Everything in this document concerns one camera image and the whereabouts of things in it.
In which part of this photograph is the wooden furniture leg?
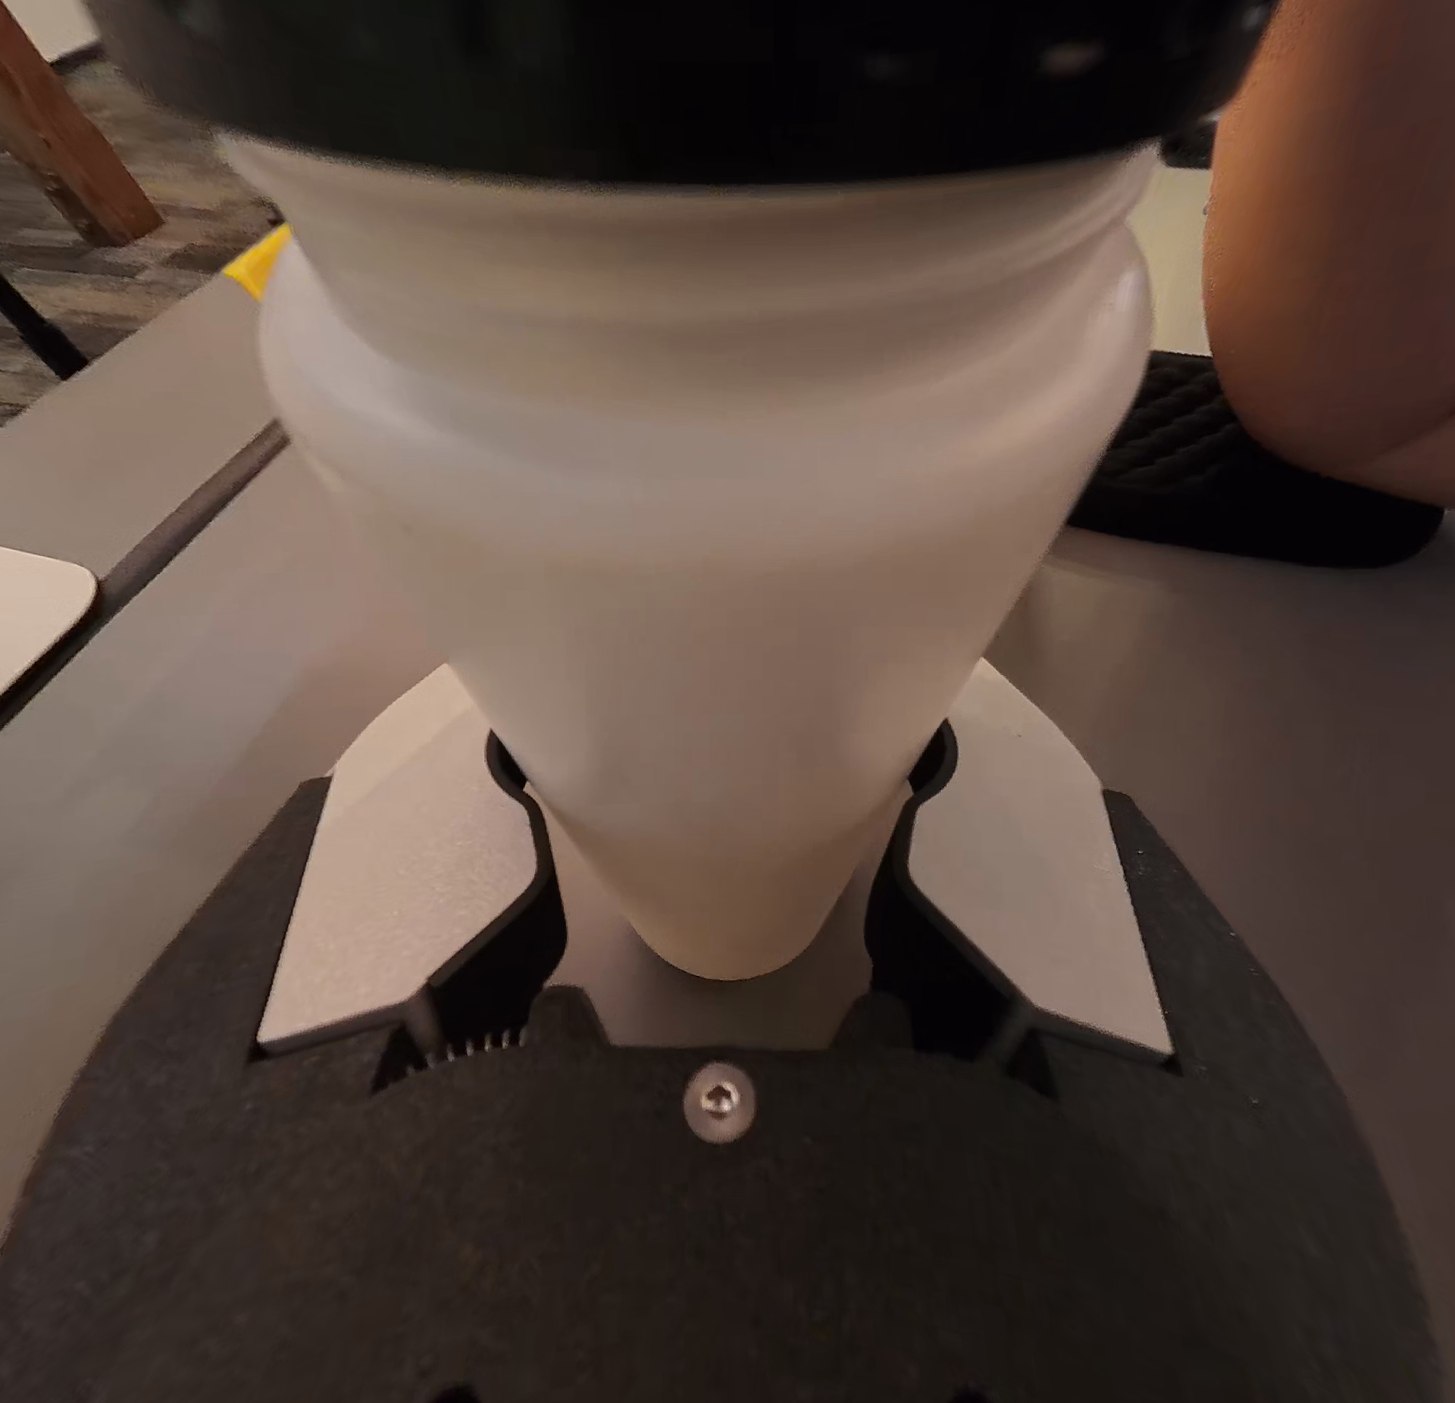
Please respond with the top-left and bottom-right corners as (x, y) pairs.
(0, 0), (165, 246)

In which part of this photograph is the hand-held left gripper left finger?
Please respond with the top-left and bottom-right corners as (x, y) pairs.
(255, 667), (562, 1058)

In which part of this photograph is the white plastic bottle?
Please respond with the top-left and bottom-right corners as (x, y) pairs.
(217, 135), (1161, 983)

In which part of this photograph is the yellow plastic bin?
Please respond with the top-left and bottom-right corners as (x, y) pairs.
(223, 223), (294, 303)

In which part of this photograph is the person's right forearm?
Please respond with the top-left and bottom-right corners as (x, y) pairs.
(1201, 0), (1455, 505)

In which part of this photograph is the black textured pad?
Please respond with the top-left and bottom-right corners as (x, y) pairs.
(1064, 350), (1446, 570)

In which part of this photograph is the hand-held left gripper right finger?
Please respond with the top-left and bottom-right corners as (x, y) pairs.
(865, 661), (1177, 1063)

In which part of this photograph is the black bottle lid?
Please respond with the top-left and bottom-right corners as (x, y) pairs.
(56, 0), (1308, 188)

